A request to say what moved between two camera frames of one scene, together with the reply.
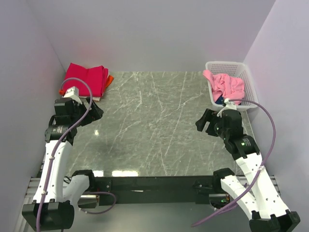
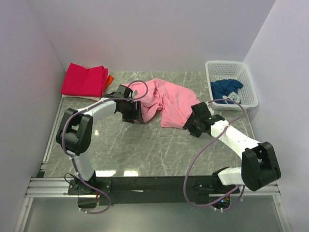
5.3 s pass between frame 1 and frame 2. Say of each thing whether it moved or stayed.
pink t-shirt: moved
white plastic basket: stayed
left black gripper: moved
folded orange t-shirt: stayed
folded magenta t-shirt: stayed
